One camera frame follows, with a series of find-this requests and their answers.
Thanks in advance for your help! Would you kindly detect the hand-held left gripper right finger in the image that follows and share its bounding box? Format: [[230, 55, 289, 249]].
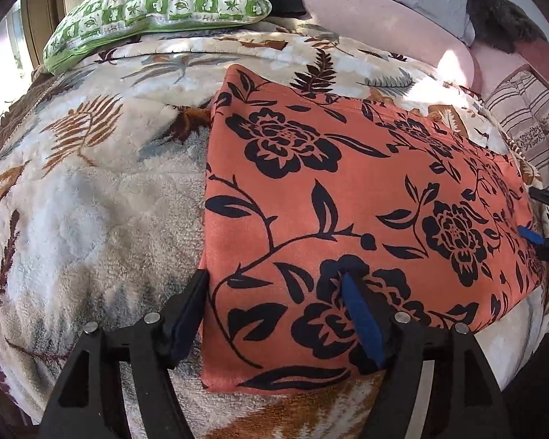
[[340, 271, 508, 439]]

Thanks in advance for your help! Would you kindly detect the dark furry cushion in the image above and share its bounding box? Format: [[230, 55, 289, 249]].
[[466, 0, 548, 56]]

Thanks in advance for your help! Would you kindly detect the green checkered pillow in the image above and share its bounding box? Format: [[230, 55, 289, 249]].
[[42, 0, 273, 75]]

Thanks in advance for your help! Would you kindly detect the pink sofa backrest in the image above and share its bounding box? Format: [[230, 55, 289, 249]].
[[274, 0, 549, 98]]

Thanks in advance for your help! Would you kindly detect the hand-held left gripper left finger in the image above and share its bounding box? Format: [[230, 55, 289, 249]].
[[39, 269, 210, 439]]

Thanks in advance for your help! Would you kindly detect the orange floral shirt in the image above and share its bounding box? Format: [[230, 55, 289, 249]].
[[198, 64, 548, 397]]

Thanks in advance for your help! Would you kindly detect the striped floral cushion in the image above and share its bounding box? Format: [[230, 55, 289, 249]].
[[482, 66, 549, 195]]

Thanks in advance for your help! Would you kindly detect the leaf print blanket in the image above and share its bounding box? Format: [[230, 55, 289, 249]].
[[0, 16, 549, 439]]

